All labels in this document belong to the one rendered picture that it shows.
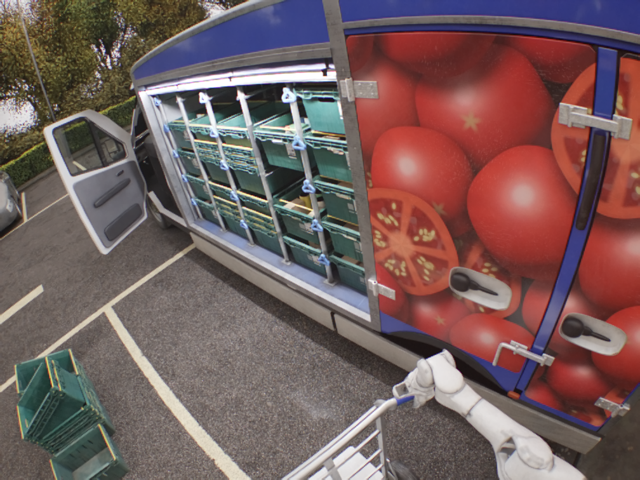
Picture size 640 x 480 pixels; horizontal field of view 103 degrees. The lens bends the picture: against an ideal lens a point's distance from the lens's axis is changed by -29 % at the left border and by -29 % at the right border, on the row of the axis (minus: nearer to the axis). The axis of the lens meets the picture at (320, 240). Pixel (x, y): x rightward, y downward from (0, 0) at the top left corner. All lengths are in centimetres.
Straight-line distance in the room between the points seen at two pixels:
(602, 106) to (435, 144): 59
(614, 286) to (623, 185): 38
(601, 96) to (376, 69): 76
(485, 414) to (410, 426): 171
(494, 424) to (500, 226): 74
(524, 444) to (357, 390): 202
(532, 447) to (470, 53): 104
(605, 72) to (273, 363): 279
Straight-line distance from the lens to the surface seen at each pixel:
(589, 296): 141
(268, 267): 278
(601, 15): 108
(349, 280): 239
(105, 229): 454
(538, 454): 78
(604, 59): 109
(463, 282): 153
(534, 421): 220
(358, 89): 138
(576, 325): 150
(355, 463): 244
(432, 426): 254
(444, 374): 87
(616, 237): 126
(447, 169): 130
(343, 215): 205
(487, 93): 116
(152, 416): 316
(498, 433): 83
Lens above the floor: 232
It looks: 35 degrees down
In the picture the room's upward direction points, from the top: 12 degrees counter-clockwise
